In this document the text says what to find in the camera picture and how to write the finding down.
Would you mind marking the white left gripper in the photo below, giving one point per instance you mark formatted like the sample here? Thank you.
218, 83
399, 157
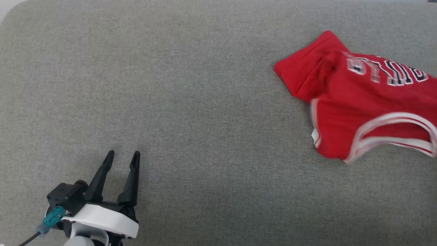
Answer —
106, 217

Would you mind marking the red basketball jersey white trim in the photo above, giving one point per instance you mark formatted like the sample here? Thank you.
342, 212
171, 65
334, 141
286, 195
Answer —
358, 109

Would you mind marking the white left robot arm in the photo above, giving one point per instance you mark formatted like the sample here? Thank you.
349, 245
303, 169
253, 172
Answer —
82, 239

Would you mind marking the grey fabric sofa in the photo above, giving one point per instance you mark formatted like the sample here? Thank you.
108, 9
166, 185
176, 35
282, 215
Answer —
191, 102

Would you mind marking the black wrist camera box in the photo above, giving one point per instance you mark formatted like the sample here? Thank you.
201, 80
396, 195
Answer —
66, 196

